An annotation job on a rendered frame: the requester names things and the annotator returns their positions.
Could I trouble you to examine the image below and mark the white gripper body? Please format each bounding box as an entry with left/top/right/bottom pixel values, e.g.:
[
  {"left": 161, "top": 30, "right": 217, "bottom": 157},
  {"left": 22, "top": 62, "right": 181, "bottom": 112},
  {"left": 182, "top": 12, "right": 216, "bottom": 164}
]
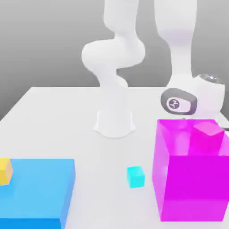
[{"left": 218, "top": 120, "right": 229, "bottom": 132}]

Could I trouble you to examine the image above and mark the small magenta cube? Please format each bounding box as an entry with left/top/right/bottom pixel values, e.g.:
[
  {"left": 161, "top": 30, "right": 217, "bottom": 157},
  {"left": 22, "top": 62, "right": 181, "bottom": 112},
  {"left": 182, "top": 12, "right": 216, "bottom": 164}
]
[{"left": 189, "top": 121, "right": 225, "bottom": 157}]

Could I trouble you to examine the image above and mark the small cyan cube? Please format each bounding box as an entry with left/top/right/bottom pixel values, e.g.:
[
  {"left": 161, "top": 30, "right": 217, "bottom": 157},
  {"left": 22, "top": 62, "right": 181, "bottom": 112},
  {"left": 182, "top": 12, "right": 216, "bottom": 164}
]
[{"left": 126, "top": 165, "right": 145, "bottom": 189}]

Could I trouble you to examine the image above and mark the small yellow cube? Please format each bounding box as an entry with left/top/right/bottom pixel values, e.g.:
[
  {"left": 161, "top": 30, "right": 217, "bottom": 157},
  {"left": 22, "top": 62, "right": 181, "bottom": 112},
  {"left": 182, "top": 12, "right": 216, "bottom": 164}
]
[{"left": 0, "top": 157, "right": 13, "bottom": 186}]

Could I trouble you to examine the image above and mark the large magenta box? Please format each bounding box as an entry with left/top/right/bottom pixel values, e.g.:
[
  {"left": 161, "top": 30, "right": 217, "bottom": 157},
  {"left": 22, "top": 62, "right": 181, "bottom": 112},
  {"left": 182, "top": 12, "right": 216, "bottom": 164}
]
[{"left": 152, "top": 119, "right": 229, "bottom": 222}]

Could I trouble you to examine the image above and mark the large blue box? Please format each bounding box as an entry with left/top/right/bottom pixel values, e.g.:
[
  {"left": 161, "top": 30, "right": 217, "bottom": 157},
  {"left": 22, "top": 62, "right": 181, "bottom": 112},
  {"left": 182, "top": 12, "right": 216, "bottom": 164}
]
[{"left": 0, "top": 158, "right": 76, "bottom": 229}]

